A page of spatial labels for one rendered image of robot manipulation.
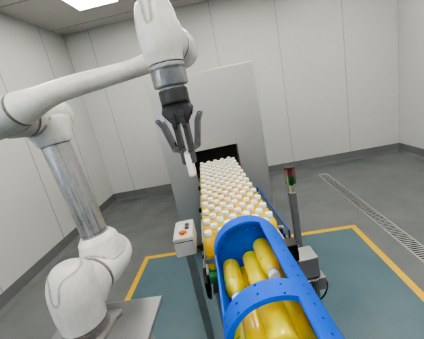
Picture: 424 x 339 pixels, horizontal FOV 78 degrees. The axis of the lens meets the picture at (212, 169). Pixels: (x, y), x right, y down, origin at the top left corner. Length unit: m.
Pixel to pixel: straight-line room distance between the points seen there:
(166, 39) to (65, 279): 0.77
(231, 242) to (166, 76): 0.74
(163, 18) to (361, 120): 5.48
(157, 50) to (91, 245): 0.75
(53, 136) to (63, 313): 0.58
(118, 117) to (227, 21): 2.78
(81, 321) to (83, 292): 0.09
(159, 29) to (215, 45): 4.70
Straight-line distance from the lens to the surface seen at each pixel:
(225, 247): 1.16
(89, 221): 1.11
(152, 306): 1.14
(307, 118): 5.56
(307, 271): 1.51
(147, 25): 0.69
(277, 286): 0.74
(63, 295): 1.01
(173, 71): 0.67
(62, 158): 1.08
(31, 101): 0.88
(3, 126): 0.95
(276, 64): 5.41
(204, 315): 1.71
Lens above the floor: 1.72
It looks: 15 degrees down
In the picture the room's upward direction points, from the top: 12 degrees counter-clockwise
